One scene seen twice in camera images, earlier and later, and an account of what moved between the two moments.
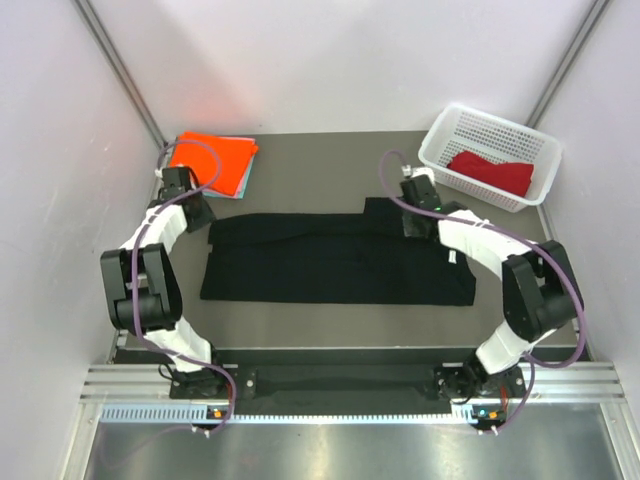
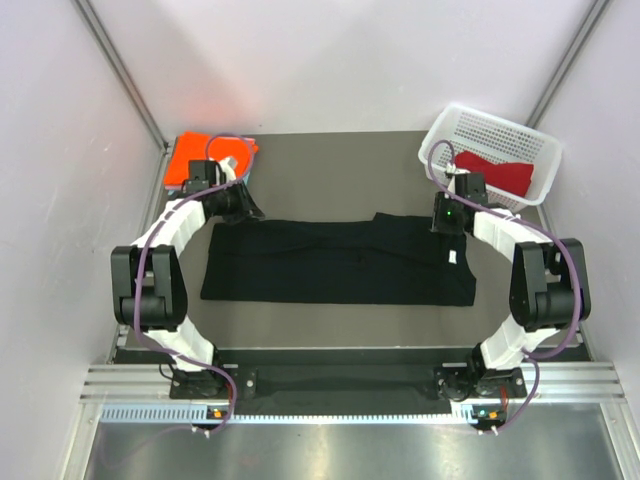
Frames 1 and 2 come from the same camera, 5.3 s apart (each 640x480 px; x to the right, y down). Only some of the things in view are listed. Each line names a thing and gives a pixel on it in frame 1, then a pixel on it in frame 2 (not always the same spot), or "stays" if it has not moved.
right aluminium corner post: (566, 64) stays
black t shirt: (344, 258) stays
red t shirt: (512, 177) stays
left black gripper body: (204, 214) → (231, 204)
